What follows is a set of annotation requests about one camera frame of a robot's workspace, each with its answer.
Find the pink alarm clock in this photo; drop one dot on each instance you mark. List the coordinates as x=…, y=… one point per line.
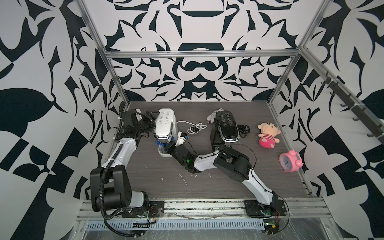
x=291, y=161

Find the newspaper print glasses case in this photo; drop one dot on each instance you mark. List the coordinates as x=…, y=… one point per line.
x=211, y=117

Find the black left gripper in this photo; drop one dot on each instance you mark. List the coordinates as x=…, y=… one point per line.
x=150, y=122

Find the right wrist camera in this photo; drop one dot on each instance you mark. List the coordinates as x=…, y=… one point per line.
x=182, y=138

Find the white coffee machine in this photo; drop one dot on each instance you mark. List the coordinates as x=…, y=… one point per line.
x=166, y=130

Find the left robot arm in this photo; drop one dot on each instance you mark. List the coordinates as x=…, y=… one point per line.
x=111, y=191

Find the pink plush pig toy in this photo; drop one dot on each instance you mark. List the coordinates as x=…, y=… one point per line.
x=268, y=135

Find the blue cleaning cloth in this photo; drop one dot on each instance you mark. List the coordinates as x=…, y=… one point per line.
x=161, y=147

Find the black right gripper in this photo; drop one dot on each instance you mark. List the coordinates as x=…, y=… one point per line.
x=168, y=148

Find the black coffee machine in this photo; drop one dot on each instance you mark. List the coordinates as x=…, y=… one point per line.
x=225, y=130

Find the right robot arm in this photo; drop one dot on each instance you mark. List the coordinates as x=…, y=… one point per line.
x=232, y=163

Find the wall hook rail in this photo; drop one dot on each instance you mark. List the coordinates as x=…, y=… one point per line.
x=360, y=110

